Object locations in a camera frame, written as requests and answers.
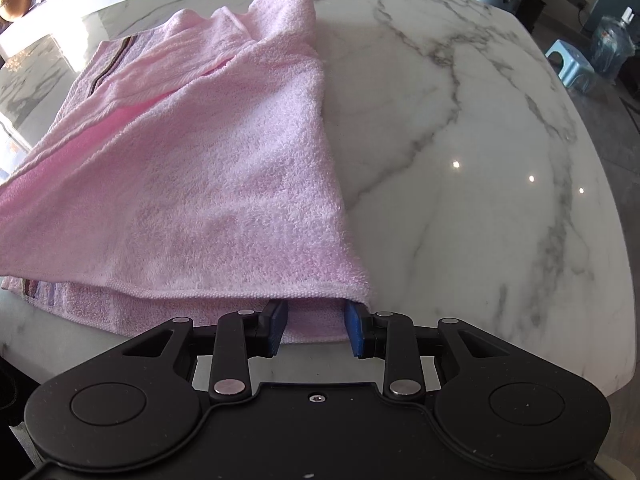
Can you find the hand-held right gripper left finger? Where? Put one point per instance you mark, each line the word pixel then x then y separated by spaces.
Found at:
pixel 276 327

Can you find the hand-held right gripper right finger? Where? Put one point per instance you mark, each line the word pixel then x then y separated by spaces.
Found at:
pixel 354 330

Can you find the pink towel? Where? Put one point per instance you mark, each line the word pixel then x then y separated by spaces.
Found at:
pixel 200 175

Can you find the light blue stool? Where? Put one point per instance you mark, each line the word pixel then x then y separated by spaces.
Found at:
pixel 570 62

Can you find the clear water bottle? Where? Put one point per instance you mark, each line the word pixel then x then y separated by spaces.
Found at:
pixel 614 42

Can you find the wall outlet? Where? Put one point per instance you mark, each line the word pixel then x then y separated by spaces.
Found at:
pixel 577 0

